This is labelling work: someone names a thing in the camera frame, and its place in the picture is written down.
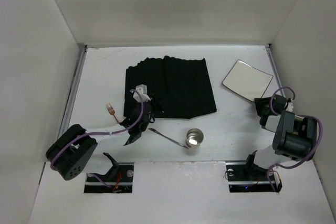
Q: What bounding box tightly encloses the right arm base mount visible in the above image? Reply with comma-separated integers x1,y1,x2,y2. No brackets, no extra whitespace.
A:
224,161,282,193

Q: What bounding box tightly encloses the white square plate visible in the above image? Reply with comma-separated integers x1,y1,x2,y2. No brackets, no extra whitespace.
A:
222,59,274,102

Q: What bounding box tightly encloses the copper handled knife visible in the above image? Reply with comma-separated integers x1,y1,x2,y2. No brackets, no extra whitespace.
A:
148,128,188,149

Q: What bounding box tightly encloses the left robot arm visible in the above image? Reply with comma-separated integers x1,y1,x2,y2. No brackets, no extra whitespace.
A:
45,91,165,180

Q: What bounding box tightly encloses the copper fork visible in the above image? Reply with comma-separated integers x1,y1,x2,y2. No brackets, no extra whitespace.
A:
106,103,120,124

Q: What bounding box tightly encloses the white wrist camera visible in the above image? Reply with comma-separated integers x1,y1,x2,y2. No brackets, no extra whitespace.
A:
285,98,294,112
131,84,151,103

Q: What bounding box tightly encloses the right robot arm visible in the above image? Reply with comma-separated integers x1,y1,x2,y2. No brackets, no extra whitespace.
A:
244,94,321,177

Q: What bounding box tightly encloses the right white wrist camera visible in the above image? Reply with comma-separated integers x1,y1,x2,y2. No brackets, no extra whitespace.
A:
285,98,294,112

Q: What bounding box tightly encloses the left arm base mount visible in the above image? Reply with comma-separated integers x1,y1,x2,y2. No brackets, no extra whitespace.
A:
83,163,134,194

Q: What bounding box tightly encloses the black cloth placemat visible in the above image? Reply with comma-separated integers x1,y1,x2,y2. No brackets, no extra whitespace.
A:
123,56,217,119

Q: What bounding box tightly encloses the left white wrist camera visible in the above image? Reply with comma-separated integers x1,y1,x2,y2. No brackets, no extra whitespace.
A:
131,84,151,103

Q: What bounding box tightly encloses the silver metal cup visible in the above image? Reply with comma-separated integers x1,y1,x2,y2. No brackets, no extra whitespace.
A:
185,128,204,154

